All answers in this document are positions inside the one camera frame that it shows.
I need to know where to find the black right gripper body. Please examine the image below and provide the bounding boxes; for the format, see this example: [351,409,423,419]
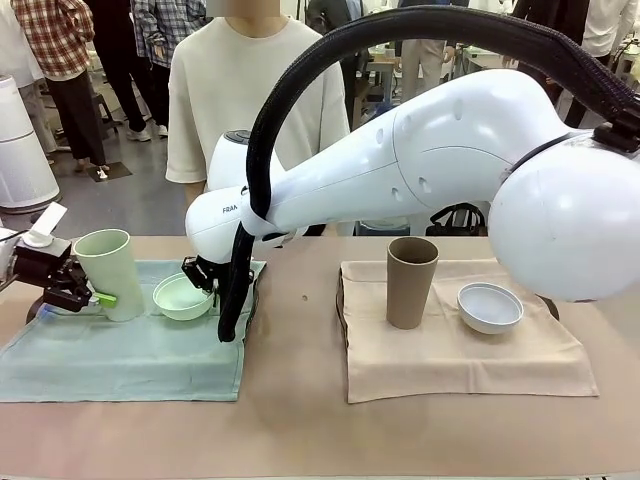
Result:
[180,254,222,292]

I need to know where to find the black braided cable sleeve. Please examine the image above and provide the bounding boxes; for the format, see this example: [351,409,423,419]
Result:
[217,12,640,344]

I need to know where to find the light green bowl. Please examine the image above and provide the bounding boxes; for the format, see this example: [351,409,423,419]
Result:
[152,272,214,322]

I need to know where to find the white air purifier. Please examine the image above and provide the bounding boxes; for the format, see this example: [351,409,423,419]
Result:
[0,73,62,215]

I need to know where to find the person in cream t-shirt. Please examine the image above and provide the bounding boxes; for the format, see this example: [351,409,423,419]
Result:
[165,0,351,237]

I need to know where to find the person in beige trousers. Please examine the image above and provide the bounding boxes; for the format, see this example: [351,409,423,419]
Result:
[399,38,447,104]

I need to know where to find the person in dark clothes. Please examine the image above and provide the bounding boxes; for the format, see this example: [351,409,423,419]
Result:
[84,0,152,144]

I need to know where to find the light green cup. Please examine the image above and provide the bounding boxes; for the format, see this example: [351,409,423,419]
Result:
[73,228,146,322]

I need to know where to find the person in white top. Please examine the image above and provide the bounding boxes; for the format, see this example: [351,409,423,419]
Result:
[512,0,632,129]

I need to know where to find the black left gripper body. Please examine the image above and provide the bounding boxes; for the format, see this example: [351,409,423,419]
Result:
[13,238,74,287]

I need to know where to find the black stool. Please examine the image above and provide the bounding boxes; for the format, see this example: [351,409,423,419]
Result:
[91,88,121,136]

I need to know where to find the beige cloth mat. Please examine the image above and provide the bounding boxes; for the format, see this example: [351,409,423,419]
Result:
[339,258,600,404]

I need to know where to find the black backpack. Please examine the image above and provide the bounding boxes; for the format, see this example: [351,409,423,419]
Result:
[426,203,489,237]

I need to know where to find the light green cloth mat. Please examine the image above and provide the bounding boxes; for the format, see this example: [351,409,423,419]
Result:
[0,258,268,404]

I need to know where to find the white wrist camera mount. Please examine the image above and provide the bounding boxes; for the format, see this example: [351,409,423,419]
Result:
[24,202,69,249]

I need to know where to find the white bowl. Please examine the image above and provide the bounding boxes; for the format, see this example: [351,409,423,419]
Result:
[456,282,524,335]

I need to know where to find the person in blue plaid shirt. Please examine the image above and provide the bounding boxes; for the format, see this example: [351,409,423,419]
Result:
[130,0,207,139]

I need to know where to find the person in red plaid shirt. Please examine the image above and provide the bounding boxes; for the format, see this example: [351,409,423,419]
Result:
[9,0,109,174]

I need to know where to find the brown cup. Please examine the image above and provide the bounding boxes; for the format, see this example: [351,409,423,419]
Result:
[385,236,440,331]

